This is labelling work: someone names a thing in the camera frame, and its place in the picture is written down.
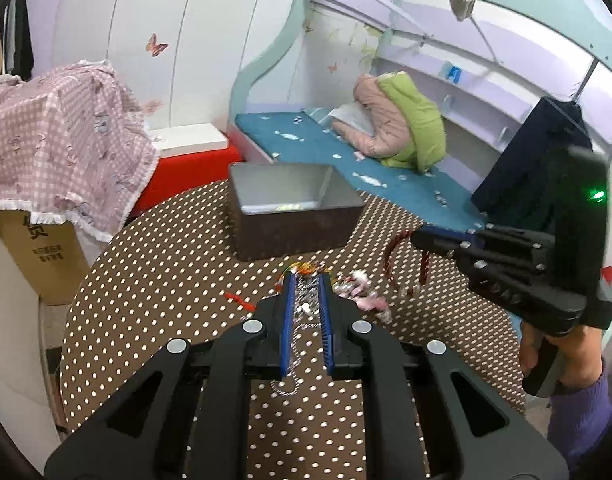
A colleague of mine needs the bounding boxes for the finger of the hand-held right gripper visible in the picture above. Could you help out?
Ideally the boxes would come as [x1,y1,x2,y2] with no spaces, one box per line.
[455,256,612,337]
[411,224,555,275]

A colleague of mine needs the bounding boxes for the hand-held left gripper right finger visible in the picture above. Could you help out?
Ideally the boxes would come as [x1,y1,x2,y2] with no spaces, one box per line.
[318,272,569,480]

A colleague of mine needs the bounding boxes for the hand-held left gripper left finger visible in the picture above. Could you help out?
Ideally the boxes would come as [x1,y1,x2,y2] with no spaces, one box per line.
[43,272,295,480]

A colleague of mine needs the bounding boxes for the silver chain necklace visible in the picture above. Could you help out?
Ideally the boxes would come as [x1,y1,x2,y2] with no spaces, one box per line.
[271,275,327,399]

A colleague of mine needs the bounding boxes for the red gold cord bracelet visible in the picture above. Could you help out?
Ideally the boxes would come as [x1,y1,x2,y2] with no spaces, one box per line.
[225,262,333,314]

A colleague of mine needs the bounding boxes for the dark red beaded bracelet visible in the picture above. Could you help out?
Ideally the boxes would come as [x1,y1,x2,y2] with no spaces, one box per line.
[383,230,435,297]

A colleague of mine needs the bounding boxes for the grey metal tin box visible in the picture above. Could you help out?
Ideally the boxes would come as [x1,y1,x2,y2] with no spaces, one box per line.
[228,162,365,262]

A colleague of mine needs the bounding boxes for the person's right forearm purple sleeve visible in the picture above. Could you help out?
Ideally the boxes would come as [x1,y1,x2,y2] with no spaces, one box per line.
[546,357,612,472]

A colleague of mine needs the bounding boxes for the person's right hand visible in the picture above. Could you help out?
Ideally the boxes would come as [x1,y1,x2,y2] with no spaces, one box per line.
[518,319,606,392]

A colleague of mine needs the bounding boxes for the navy hanging garment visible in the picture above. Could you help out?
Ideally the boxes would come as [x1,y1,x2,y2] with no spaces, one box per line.
[471,95,594,242]

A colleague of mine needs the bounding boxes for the brown polka dot tablecloth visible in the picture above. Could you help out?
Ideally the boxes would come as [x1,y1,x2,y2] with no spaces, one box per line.
[60,180,527,480]

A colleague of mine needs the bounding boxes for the pink and green jacket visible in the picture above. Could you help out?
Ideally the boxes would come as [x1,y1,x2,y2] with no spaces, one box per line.
[352,72,448,174]

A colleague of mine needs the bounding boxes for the red box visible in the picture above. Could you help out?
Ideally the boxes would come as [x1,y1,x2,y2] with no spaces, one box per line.
[128,142,245,219]

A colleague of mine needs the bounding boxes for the white pillow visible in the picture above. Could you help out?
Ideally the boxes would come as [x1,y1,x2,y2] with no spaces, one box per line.
[330,102,375,137]

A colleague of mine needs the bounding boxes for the flat white box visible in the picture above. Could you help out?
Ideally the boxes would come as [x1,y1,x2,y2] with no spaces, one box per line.
[148,122,229,152]

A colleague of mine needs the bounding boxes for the brown cardboard box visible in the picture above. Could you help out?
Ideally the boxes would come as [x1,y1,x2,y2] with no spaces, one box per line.
[0,209,93,307]

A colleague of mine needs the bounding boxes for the pink checked frilled cloth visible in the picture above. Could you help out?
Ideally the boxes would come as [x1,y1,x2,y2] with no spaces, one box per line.
[0,59,159,244]

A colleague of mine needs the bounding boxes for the dark hanging clothes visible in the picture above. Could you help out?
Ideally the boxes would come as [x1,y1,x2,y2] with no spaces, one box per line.
[0,0,35,82]

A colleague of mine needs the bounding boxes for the white wall shelf unit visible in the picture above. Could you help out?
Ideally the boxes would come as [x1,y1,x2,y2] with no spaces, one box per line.
[373,29,537,152]

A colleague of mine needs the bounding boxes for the teal bed frame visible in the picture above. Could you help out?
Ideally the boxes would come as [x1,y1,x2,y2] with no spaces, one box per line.
[229,0,612,164]

